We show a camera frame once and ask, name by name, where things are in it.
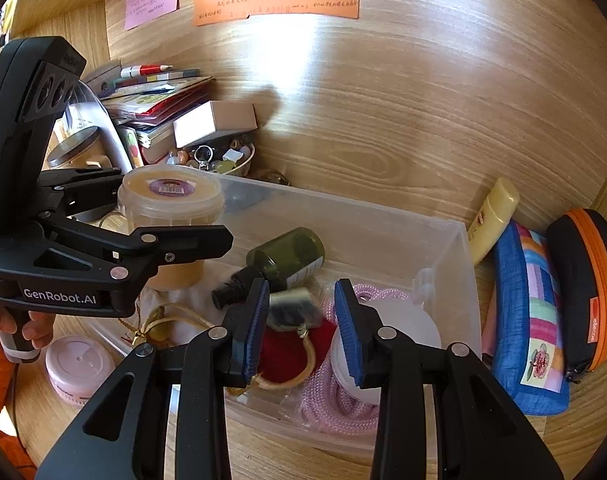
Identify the white cloth pouch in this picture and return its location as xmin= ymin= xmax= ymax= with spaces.
xmin=121 ymin=287 xmax=230 ymax=349

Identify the yellow cream tub purple label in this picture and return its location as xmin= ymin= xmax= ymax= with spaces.
xmin=118 ymin=164 xmax=232 ymax=292

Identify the white round lidded jar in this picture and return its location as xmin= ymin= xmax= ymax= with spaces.
xmin=329 ymin=281 xmax=441 ymax=406

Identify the dark green glass bottle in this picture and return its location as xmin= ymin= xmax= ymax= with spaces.
xmin=212 ymin=226 xmax=325 ymax=310

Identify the small black white eraser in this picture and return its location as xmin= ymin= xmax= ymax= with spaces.
xmin=267 ymin=287 xmax=324 ymax=332

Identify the red velvet gold pouch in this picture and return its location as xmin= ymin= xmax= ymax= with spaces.
xmin=229 ymin=318 xmax=336 ymax=396

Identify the left hand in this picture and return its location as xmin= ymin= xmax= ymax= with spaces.
xmin=0 ymin=307 xmax=55 ymax=349

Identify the brown lidded ceramic mug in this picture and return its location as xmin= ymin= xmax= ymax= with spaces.
xmin=46 ymin=126 xmax=113 ymax=169

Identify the fruit candy box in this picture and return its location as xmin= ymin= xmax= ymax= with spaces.
xmin=117 ymin=126 xmax=144 ymax=168

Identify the pink round jar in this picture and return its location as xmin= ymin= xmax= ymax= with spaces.
xmin=44 ymin=335 xmax=115 ymax=408

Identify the blue patchwork fabric pouch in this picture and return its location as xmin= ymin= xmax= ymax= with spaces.
xmin=491 ymin=220 xmax=570 ymax=416

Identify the stack of books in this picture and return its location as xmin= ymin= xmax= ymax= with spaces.
xmin=96 ymin=70 xmax=215 ymax=165

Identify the white bowl of trinkets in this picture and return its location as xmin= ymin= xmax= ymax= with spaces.
xmin=162 ymin=133 xmax=256 ymax=178

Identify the white cardboard box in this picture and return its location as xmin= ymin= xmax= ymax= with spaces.
xmin=174 ymin=101 xmax=258 ymax=148

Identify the clear plastic storage bin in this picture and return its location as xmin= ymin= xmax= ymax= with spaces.
xmin=88 ymin=169 xmax=485 ymax=461

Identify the black orange zip case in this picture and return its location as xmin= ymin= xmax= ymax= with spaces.
xmin=546 ymin=208 xmax=607 ymax=382

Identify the yellow lotion tube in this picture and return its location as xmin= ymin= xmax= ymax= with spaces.
xmin=467 ymin=177 xmax=520 ymax=266

